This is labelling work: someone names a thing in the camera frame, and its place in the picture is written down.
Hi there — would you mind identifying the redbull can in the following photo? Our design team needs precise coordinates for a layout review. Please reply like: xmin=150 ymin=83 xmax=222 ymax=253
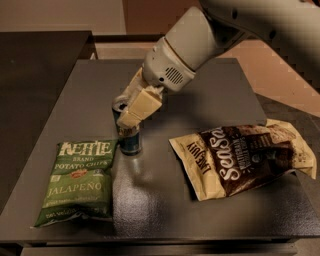
xmin=112 ymin=96 xmax=141 ymax=156

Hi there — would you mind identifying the brown sea salt chip bag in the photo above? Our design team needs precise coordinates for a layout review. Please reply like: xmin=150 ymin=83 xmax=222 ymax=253
xmin=170 ymin=119 xmax=317 ymax=201

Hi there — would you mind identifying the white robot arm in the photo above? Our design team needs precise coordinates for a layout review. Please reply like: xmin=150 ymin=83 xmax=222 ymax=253
xmin=117 ymin=0 xmax=320 ymax=128

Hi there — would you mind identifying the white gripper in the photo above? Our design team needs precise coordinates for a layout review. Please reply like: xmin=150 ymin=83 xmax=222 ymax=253
xmin=114 ymin=37 xmax=195 ymax=129

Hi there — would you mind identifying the green jalapeno chip bag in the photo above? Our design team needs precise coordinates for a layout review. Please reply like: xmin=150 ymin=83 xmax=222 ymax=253
xmin=35 ymin=140 xmax=117 ymax=227

